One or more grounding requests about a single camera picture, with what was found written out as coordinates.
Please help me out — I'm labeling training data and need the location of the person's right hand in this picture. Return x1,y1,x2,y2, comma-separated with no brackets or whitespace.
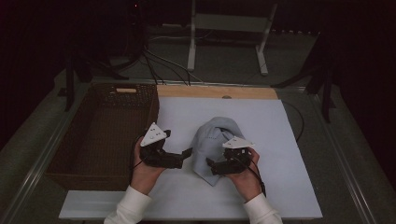
225,147,264,203

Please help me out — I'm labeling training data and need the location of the white floor cable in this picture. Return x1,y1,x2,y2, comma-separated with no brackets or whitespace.
148,33,195,43

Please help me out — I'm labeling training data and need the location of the brown wicker basket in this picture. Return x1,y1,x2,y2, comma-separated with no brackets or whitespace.
46,82,161,192

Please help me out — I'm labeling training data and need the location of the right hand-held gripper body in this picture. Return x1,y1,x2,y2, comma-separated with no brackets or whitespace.
211,135,255,175

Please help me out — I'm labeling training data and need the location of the right hand-held gripper cable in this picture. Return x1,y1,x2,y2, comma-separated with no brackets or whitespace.
239,157,267,198

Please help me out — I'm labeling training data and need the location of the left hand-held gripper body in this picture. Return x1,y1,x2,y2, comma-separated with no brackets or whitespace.
139,121,185,170

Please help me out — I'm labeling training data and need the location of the metal frame rail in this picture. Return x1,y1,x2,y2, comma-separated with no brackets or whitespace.
92,77,307,91
309,90,379,224
0,81,94,224

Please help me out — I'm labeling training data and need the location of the black tripod stand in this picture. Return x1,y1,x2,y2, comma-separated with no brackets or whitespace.
270,31,337,124
57,46,130,113

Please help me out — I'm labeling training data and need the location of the white metal stand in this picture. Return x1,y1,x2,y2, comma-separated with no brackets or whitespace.
187,0,278,77

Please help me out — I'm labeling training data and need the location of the white board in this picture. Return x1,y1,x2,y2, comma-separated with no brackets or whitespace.
59,96,323,220

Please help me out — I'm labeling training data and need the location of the thin black cable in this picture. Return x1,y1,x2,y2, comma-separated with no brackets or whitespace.
281,99,305,144

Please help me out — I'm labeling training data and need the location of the person's left hand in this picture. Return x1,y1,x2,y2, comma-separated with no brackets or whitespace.
130,136,167,195

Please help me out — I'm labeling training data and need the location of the black floor cable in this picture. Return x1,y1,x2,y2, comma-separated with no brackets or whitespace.
142,50,166,86
145,49,192,87

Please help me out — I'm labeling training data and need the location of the white power strip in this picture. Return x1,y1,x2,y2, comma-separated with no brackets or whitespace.
162,22,185,30

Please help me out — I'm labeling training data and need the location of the light blue knit garment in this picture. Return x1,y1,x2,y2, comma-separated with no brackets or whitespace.
190,116,247,187

